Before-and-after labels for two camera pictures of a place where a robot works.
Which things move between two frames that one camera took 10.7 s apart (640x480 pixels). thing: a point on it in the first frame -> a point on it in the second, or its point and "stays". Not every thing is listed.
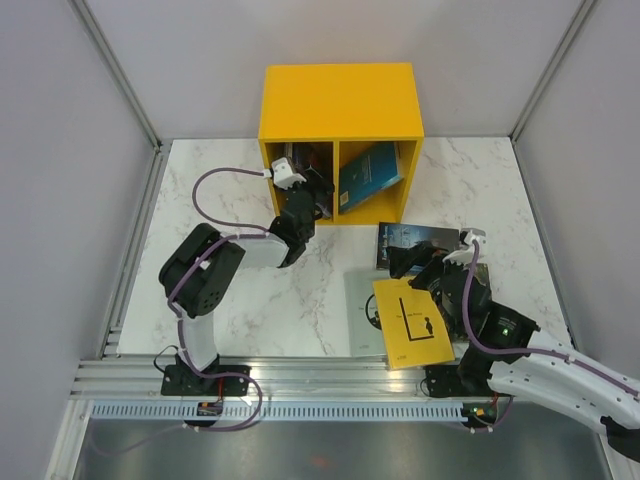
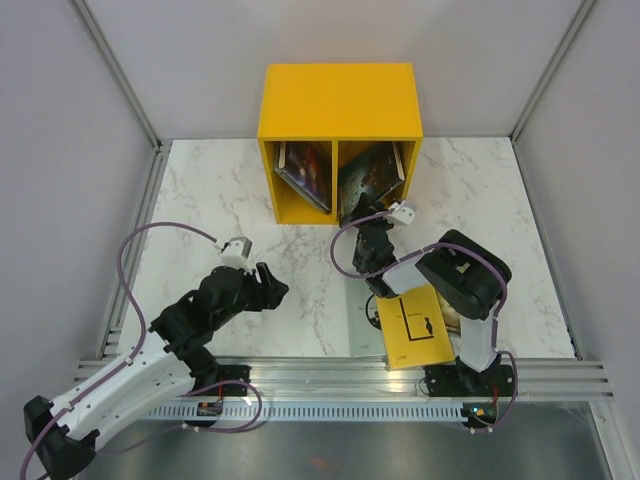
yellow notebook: x=415 y=331 stays
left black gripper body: x=318 y=190 -> x=251 y=297
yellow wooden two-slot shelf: x=344 y=103 stays
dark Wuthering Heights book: x=404 y=235 -> x=373 y=170
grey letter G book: x=366 y=334 stays
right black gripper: x=404 y=257 -> x=363 y=207
